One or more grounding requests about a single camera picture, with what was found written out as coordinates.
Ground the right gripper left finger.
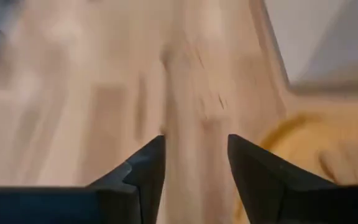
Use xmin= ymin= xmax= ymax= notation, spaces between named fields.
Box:
xmin=0 ymin=134 xmax=167 ymax=224

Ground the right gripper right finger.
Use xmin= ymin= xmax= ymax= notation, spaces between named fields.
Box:
xmin=227 ymin=134 xmax=358 ymax=224

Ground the yellow terry towel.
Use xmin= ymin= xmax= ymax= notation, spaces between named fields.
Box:
xmin=234 ymin=96 xmax=358 ymax=224

